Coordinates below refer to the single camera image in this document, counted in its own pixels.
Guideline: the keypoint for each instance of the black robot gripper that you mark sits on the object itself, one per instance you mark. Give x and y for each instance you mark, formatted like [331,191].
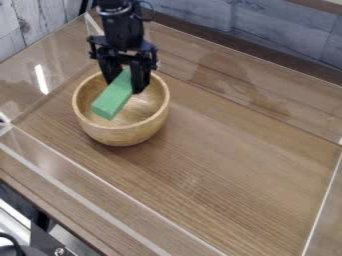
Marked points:
[124,44]

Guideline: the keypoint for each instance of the green rectangular block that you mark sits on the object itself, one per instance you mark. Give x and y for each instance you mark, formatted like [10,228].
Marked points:
[113,98]

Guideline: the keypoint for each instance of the wooden bowl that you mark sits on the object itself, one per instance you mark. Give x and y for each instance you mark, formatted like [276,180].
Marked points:
[141,118]

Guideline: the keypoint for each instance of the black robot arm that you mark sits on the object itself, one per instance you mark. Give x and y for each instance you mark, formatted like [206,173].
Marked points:
[118,5]

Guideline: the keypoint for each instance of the clear acrylic wall panels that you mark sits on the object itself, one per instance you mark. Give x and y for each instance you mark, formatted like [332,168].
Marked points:
[238,179]

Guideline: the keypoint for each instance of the black table clamp bracket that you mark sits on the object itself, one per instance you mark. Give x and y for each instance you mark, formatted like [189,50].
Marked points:
[43,241]

